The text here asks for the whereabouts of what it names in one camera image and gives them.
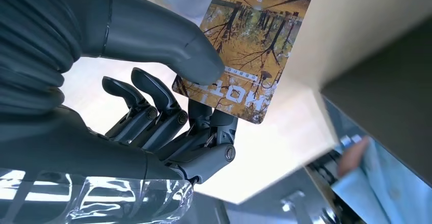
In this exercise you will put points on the person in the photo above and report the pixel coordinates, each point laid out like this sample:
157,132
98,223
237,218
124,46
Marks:
381,192

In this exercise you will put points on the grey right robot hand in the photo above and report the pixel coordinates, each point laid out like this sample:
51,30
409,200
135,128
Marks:
84,155

